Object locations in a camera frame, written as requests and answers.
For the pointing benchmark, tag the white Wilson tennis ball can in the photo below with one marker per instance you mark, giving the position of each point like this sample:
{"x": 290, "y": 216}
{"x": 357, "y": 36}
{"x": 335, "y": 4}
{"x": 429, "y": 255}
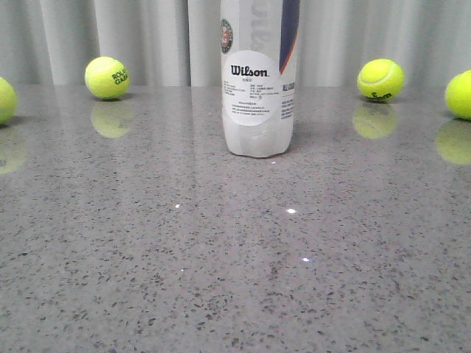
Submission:
{"x": 259, "y": 65}

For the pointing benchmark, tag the tennis ball Roland Garros print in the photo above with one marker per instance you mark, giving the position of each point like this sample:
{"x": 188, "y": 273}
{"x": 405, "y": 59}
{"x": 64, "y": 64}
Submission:
{"x": 107, "y": 78}

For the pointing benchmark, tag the tennis ball Wilson 3 print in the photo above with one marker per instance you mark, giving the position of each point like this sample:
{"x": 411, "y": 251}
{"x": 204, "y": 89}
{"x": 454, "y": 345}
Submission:
{"x": 380, "y": 80}

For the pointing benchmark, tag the tennis ball far right edge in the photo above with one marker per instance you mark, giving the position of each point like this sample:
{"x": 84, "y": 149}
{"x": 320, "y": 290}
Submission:
{"x": 458, "y": 94}

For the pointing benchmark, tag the tennis ball edge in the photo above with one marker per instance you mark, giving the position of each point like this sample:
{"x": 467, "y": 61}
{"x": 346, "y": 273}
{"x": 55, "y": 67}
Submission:
{"x": 8, "y": 101}
{"x": 458, "y": 94}

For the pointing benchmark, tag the tennis ball far left edge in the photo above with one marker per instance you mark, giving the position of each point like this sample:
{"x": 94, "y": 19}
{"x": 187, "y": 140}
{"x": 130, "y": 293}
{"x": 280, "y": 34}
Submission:
{"x": 8, "y": 101}

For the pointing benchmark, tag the grey pleated curtain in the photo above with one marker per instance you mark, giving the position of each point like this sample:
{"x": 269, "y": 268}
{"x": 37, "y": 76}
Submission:
{"x": 176, "y": 43}

